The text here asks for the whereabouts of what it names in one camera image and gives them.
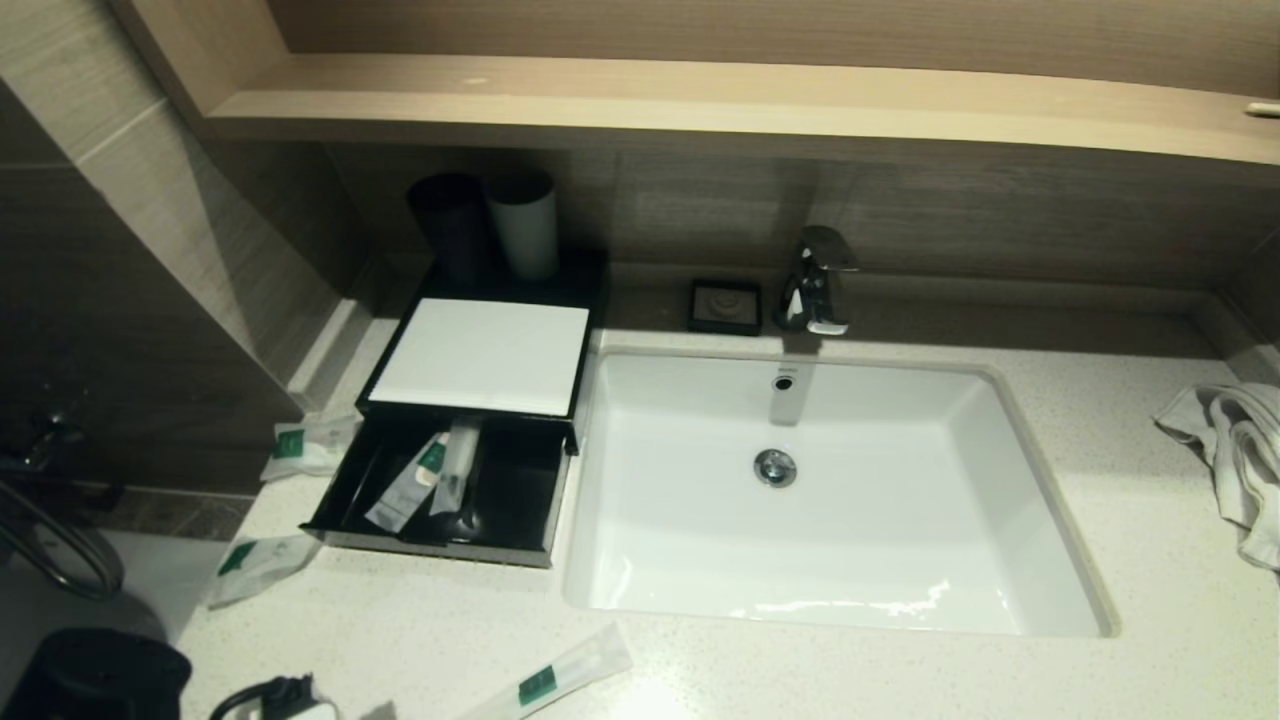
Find black box drawer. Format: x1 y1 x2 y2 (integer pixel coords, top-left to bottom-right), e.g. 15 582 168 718
303 405 579 571

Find long toothbrush packet green label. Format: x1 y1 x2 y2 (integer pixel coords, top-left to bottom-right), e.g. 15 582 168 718
430 415 484 518

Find black plastic cup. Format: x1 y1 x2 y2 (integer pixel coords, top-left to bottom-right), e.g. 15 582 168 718
407 172 493 291

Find clear toothbrush packet green label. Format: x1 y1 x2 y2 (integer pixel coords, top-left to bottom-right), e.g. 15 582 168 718
455 622 634 720

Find black box with white top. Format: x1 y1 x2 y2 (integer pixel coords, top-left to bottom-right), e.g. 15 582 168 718
358 290 606 431

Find black square soap dish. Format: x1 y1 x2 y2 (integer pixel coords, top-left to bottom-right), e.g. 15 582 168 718
687 279 764 337

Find black cup tray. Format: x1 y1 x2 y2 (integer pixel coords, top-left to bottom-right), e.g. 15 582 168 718
430 245 611 306

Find grey plastic cup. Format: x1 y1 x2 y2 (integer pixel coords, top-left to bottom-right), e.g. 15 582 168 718
487 172 559 281

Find chrome faucet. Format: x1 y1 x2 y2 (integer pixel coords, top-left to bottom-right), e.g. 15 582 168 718
775 225 861 337

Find light wooden shelf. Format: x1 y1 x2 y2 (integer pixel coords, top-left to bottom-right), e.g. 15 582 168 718
105 0 1280 171

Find white ceramic sink basin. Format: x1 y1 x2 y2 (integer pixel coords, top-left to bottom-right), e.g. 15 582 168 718
562 345 1119 639

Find metal valve fixture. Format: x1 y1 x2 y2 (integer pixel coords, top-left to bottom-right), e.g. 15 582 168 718
0 400 86 476

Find white towel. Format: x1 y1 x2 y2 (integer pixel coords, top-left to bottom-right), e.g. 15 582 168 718
1152 382 1280 571

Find grey rounded fixture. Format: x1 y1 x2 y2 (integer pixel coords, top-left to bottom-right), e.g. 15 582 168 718
0 590 171 636

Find smooth black arm cable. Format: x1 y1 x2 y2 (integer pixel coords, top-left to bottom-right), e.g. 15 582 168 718
208 675 316 720

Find black hose loop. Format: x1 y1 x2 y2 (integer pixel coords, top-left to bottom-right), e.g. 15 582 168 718
0 475 128 603

